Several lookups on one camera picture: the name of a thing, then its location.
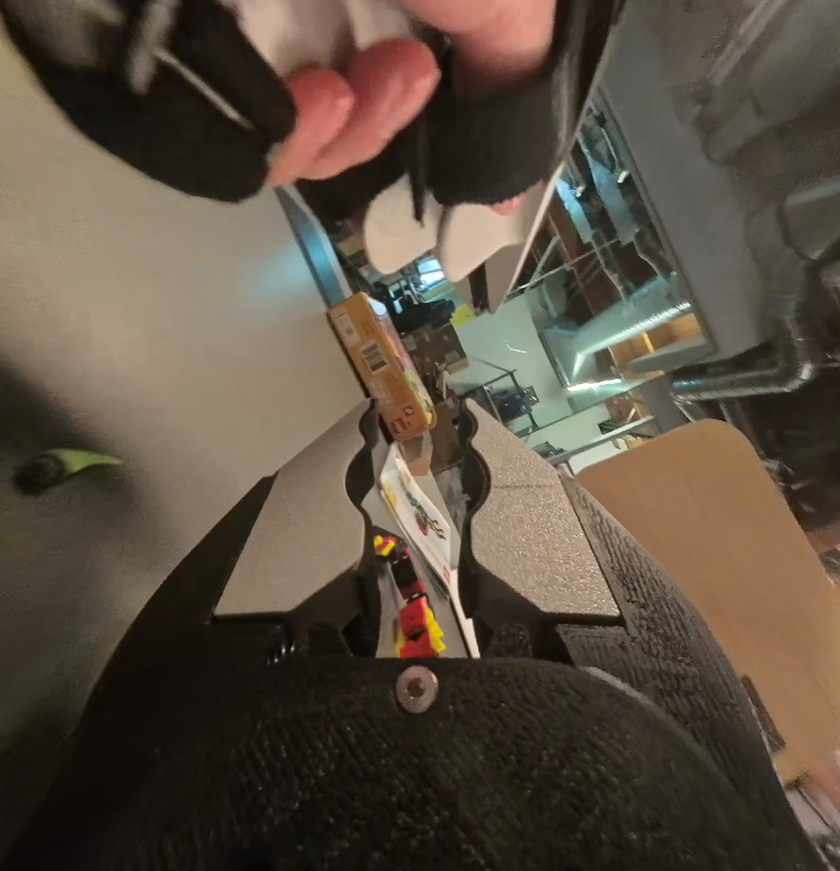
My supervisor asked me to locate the closed instruction booklet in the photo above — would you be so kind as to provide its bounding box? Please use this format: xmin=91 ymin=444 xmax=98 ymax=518
xmin=378 ymin=445 xmax=463 ymax=600

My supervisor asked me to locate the orange toy set cardboard box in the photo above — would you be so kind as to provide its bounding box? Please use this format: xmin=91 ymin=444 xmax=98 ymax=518
xmin=326 ymin=293 xmax=437 ymax=443

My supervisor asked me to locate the red yellow black brick assembly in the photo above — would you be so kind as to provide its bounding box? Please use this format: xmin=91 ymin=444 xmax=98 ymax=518
xmin=372 ymin=534 xmax=447 ymax=660

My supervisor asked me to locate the wooden board stand white base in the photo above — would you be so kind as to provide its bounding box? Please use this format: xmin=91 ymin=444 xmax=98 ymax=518
xmin=575 ymin=418 xmax=840 ymax=817

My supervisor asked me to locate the yellow cone toy piece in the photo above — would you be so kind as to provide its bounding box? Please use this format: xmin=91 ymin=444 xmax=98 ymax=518
xmin=15 ymin=448 xmax=124 ymax=494

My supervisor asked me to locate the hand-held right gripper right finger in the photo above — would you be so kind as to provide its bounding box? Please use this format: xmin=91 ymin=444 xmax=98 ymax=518
xmin=457 ymin=398 xmax=624 ymax=657

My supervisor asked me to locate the person's left hand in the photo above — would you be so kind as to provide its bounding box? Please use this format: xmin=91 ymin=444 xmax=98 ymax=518
xmin=266 ymin=0 xmax=558 ymax=188

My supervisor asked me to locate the round silver ventilation duct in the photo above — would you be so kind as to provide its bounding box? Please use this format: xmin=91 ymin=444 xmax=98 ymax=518
xmin=670 ymin=350 xmax=817 ymax=411

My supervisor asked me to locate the rectangular silver ventilation duct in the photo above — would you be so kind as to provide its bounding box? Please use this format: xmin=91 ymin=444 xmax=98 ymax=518
xmin=542 ymin=289 xmax=703 ymax=383

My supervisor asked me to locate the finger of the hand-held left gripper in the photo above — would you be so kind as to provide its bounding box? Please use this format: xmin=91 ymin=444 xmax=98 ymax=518
xmin=440 ymin=163 xmax=565 ymax=314
xmin=364 ymin=184 xmax=451 ymax=274

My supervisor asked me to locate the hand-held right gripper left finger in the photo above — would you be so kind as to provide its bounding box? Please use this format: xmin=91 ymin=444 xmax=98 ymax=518
xmin=213 ymin=398 xmax=383 ymax=657

